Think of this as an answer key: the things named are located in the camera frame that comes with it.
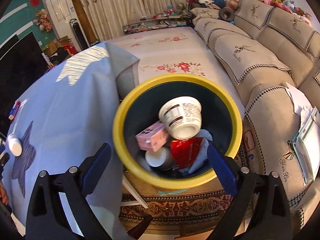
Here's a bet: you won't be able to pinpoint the red snack bag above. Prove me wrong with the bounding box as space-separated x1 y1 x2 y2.
170 137 203 169

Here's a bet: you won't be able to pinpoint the strawberry paper cup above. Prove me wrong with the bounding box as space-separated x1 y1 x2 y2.
145 147 174 170

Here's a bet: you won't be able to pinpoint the pink strawberry milk carton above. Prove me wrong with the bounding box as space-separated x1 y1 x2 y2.
135 121 170 152

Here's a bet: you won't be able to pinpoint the white instant noodle bowl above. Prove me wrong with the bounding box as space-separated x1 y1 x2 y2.
158 96 202 140

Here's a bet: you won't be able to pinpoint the yellow rimmed dark trash bin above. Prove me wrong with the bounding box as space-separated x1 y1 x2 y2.
112 73 242 190

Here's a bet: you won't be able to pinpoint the small white yogurt cup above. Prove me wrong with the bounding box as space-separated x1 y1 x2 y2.
7 133 23 157

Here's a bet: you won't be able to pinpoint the white tissue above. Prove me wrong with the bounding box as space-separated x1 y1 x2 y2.
179 129 213 176

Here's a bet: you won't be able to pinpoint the patterned red rug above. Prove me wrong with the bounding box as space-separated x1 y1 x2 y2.
119 171 233 235

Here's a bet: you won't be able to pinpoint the blue star tablecloth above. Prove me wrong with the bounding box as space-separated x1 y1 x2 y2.
3 42 139 224

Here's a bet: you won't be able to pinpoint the papers on sofa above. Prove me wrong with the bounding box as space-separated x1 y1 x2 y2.
285 84 319 184

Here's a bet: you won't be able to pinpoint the large curved television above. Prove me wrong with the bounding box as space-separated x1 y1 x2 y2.
0 32 48 136

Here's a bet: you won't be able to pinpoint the beige sofa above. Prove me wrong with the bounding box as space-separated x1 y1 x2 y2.
191 0 319 230

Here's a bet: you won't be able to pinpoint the black tower fan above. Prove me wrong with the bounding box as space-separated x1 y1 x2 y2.
69 18 89 50

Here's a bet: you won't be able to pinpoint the floral bed cover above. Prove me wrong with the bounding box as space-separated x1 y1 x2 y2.
110 27 245 115

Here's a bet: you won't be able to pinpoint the cluttered low glass table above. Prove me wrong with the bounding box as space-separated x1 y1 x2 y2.
123 5 191 35

